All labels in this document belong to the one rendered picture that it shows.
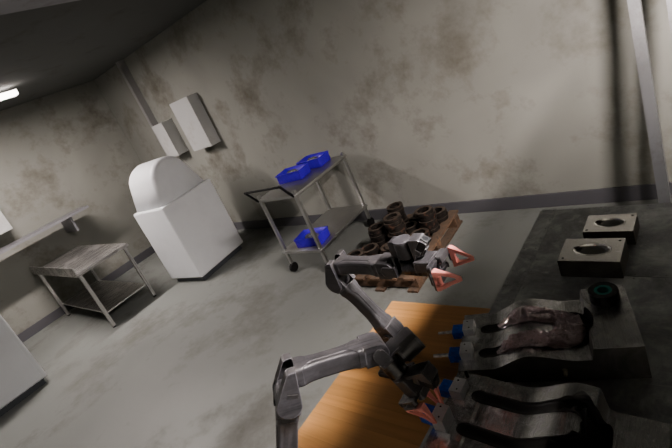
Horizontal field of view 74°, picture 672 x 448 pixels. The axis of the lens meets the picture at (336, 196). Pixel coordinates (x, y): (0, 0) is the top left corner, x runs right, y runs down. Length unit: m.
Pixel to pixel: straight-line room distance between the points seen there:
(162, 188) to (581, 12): 4.30
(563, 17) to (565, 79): 0.43
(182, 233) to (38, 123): 3.08
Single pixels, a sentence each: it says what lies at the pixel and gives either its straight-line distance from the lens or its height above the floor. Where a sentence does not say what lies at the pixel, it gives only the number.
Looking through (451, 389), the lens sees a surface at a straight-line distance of 1.39.
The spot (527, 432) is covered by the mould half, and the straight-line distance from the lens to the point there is 1.29.
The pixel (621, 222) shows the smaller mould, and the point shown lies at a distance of 2.05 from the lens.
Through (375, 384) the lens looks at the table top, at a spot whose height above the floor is 0.80.
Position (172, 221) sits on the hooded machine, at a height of 0.82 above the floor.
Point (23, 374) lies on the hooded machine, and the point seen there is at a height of 0.23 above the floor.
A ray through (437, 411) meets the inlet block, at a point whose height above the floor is 0.94.
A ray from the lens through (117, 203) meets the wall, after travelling 7.77.
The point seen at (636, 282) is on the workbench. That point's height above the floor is 0.80.
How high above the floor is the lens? 1.89
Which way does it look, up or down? 18 degrees down
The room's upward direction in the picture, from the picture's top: 24 degrees counter-clockwise
